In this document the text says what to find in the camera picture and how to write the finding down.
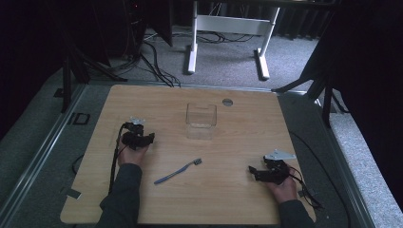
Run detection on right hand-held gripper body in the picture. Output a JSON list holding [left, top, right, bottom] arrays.
[[257, 148, 297, 186]]

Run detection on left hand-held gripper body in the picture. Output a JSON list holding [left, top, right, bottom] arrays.
[[121, 116, 150, 151]]

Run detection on blue toothbrush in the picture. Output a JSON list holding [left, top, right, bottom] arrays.
[[153, 158, 203, 185]]

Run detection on clear plastic box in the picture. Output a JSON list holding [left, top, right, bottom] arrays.
[[184, 102, 219, 141]]

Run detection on person's left hand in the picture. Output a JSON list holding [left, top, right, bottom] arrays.
[[117, 142, 150, 167]]

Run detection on person's right hand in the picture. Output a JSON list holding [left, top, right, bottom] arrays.
[[265, 170, 299, 204]]

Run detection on grey tape piece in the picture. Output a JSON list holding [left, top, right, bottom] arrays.
[[59, 186, 82, 200]]

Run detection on black metal stand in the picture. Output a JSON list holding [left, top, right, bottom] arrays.
[[271, 62, 351, 129], [60, 44, 128, 114]]

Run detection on dark computer tower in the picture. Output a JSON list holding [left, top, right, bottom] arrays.
[[123, 0, 147, 59]]

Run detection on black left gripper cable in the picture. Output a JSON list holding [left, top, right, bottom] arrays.
[[107, 123, 129, 195]]

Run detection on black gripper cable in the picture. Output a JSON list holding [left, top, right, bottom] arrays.
[[287, 165, 325, 211], [107, 123, 129, 195]]

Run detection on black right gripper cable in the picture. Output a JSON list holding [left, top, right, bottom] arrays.
[[287, 165, 325, 211]]

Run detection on long black cable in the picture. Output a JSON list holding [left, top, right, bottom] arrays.
[[289, 130, 352, 228]]

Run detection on black rectangular bracket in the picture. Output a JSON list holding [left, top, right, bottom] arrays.
[[67, 111, 91, 125]]

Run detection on black floor cables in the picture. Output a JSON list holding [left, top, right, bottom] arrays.
[[110, 29, 255, 88]]

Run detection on metal floor rail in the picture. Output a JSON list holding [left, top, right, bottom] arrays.
[[0, 83, 87, 220], [315, 98, 376, 228]]

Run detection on white desk frame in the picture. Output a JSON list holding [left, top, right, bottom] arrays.
[[185, 0, 281, 81]]

